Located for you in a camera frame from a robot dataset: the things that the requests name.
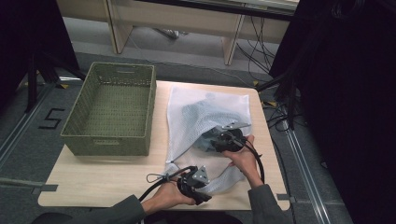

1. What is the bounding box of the black curtain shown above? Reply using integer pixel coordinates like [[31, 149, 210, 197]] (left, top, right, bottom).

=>
[[268, 0, 396, 224], [0, 0, 80, 108]]

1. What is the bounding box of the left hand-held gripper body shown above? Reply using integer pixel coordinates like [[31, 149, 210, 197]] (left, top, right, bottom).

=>
[[177, 165, 210, 199]]

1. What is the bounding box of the person's right hand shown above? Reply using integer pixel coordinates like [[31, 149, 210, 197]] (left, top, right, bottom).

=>
[[221, 133, 264, 189]]

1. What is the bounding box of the light blue denim garment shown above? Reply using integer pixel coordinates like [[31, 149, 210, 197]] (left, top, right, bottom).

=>
[[179, 98, 248, 154]]

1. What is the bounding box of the grey power strip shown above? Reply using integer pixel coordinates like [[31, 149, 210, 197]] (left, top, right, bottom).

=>
[[152, 27, 190, 40]]

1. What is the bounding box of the white mesh laundry bag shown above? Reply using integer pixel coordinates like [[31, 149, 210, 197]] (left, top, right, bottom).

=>
[[163, 85, 253, 196]]

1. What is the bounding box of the person's left hand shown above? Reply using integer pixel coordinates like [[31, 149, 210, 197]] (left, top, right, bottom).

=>
[[140, 180, 197, 217]]

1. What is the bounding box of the black floor cable bundle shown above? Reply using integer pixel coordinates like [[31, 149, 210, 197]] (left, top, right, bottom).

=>
[[261, 100, 304, 133]]

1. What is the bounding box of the hanging black cable bundle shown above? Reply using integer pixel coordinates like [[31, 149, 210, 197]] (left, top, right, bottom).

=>
[[235, 15, 278, 82]]

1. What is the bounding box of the thin grey cord loop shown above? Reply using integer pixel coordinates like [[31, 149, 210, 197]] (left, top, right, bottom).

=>
[[146, 172, 172, 185]]

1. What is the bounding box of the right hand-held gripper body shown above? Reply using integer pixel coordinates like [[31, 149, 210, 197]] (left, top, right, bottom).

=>
[[210, 121, 252, 154]]

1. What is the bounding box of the black tripod stand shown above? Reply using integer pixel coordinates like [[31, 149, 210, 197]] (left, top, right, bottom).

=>
[[256, 69, 301, 132], [25, 50, 87, 114]]

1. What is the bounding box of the green woven storage basket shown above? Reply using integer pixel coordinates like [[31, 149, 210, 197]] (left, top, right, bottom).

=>
[[60, 61, 158, 157]]

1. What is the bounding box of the grey floor tape strip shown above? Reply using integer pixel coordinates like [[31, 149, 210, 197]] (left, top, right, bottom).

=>
[[30, 184, 59, 196]]

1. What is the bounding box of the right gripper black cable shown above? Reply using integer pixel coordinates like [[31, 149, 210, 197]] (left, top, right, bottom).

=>
[[242, 139, 266, 185]]

